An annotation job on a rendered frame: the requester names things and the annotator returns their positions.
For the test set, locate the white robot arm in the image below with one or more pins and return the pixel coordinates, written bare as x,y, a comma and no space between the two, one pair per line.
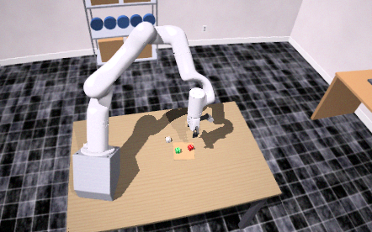
96,85

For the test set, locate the peach flat mat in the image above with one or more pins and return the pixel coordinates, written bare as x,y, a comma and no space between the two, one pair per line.
185,154

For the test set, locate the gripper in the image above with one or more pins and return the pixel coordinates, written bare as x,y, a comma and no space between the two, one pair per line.
193,123

